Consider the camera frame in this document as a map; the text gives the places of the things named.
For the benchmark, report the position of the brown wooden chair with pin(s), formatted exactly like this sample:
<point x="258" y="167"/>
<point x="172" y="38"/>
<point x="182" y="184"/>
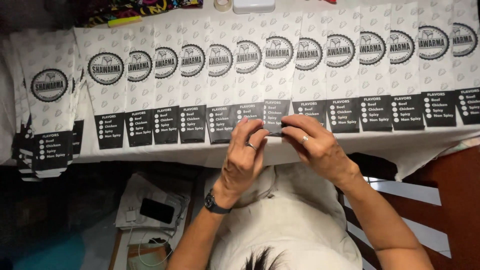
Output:
<point x="461" y="187"/>

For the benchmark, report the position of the wooden stool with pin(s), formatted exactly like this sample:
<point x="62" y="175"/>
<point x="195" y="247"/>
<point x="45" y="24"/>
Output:
<point x="114" y="251"/>

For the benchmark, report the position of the row of printed paper bags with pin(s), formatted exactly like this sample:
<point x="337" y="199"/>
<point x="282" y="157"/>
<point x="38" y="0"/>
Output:
<point x="375" y="75"/>

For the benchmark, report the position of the printed paper sleeve bag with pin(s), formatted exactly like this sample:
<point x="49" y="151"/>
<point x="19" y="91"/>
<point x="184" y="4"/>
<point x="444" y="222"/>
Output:
<point x="276" y="75"/>

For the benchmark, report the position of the yellow highlighter pen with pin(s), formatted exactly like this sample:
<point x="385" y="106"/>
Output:
<point x="124" y="21"/>

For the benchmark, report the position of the colourful patterned cloth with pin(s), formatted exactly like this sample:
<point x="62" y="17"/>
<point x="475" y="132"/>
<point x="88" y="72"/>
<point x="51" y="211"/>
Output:
<point x="142" y="7"/>

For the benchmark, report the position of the person's white shirt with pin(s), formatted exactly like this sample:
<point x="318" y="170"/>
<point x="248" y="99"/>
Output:
<point x="292" y="225"/>

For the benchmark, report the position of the black wristwatch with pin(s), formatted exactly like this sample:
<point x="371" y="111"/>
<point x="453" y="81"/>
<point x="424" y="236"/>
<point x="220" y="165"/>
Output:
<point x="215" y="205"/>

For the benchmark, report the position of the black smartphone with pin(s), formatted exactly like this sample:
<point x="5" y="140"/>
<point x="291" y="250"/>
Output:
<point x="157" y="210"/>

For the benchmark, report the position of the white plastic box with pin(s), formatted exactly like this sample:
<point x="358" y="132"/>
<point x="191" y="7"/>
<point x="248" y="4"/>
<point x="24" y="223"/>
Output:
<point x="254" y="5"/>

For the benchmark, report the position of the white charger plug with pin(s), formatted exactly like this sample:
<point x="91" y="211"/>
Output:
<point x="131" y="215"/>

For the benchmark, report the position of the brown cardboard packet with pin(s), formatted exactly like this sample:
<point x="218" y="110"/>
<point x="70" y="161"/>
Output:
<point x="148" y="257"/>

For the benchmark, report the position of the person's right hand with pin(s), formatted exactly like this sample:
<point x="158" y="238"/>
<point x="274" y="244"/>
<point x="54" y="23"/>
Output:
<point x="322" y="150"/>

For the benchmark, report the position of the person's left hand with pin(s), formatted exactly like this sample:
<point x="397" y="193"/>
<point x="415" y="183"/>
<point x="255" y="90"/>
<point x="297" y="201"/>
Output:
<point x="240" y="165"/>

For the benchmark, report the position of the clear tape roll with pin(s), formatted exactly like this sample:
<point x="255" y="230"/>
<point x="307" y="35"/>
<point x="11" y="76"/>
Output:
<point x="222" y="4"/>

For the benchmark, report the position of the pile of white papers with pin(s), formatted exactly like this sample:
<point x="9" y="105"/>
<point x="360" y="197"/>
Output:
<point x="150" y="187"/>

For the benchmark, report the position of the teal cushion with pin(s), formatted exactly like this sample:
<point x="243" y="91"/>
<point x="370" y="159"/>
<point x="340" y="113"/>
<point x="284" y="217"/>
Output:
<point x="52" y="253"/>

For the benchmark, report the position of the stack of printed paper bags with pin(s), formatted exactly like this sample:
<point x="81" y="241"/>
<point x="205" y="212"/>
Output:
<point x="50" y="112"/>

